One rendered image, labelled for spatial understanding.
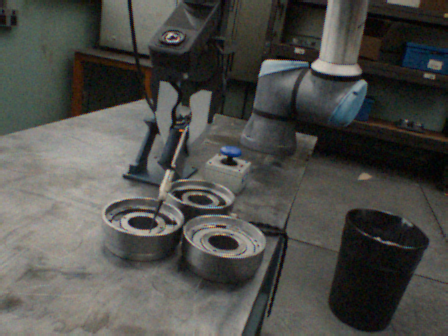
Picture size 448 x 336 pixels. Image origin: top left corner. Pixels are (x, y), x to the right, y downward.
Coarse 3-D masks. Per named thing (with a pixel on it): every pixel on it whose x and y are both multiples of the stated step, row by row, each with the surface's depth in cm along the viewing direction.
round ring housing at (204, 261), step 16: (192, 224) 54; (208, 224) 55; (224, 224) 56; (240, 224) 56; (208, 240) 52; (224, 240) 54; (240, 240) 53; (256, 240) 54; (192, 256) 48; (208, 256) 47; (224, 256) 46; (240, 256) 47; (256, 256) 48; (208, 272) 48; (224, 272) 47; (240, 272) 48
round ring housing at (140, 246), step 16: (112, 208) 54; (128, 208) 56; (160, 208) 57; (176, 208) 56; (112, 224) 49; (128, 224) 53; (144, 224) 55; (160, 224) 53; (112, 240) 49; (128, 240) 48; (144, 240) 48; (160, 240) 49; (176, 240) 51; (128, 256) 49; (144, 256) 49; (160, 256) 51
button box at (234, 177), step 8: (216, 160) 77; (224, 160) 76; (240, 160) 79; (208, 168) 74; (216, 168) 74; (224, 168) 73; (232, 168) 74; (240, 168) 75; (248, 168) 78; (208, 176) 75; (216, 176) 74; (224, 176) 74; (232, 176) 73; (240, 176) 73; (224, 184) 74; (232, 184) 74; (240, 184) 74
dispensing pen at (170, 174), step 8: (184, 120) 54; (184, 128) 53; (168, 136) 51; (176, 136) 51; (168, 144) 51; (176, 144) 51; (168, 152) 50; (160, 160) 50; (168, 160) 50; (168, 168) 51; (168, 176) 51; (168, 184) 51; (160, 192) 51; (168, 192) 51; (160, 200) 51; (152, 224) 50
